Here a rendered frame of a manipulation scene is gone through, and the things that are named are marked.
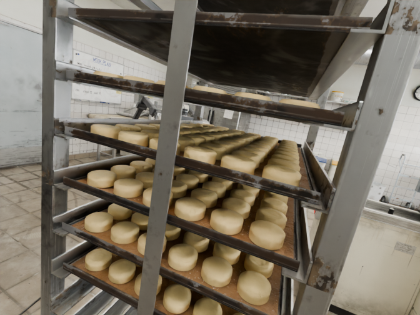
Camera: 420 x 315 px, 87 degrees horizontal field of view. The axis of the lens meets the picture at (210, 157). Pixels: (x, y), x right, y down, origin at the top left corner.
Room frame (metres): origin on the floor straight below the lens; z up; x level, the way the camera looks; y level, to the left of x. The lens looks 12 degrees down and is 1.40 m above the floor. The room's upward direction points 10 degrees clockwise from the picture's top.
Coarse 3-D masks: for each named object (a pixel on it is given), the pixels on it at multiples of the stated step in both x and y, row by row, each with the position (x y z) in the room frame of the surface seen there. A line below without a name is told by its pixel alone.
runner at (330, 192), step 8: (304, 144) 0.79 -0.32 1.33; (304, 152) 0.70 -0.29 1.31; (312, 152) 0.50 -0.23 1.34; (312, 160) 0.45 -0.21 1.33; (312, 168) 0.42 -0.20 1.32; (320, 168) 0.34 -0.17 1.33; (312, 176) 0.38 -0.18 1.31; (320, 176) 0.32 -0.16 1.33; (328, 176) 0.28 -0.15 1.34; (320, 184) 0.30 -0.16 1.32; (328, 184) 0.25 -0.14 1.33; (328, 192) 0.24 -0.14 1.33; (320, 200) 0.26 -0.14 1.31; (328, 200) 0.23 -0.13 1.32; (312, 208) 0.23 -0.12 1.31; (320, 208) 0.23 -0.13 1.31; (328, 208) 0.23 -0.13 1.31
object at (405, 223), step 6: (366, 210) 1.48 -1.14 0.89; (372, 210) 1.48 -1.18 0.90; (366, 216) 1.48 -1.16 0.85; (372, 216) 1.47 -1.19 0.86; (378, 216) 1.46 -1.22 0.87; (384, 216) 1.45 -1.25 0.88; (390, 216) 1.43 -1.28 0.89; (396, 216) 1.44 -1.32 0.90; (390, 222) 1.43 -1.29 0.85; (396, 222) 1.42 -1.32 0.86; (402, 222) 1.41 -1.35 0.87; (408, 222) 1.40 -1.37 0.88; (414, 222) 1.39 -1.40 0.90; (408, 228) 1.40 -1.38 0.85; (414, 228) 1.38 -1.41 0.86
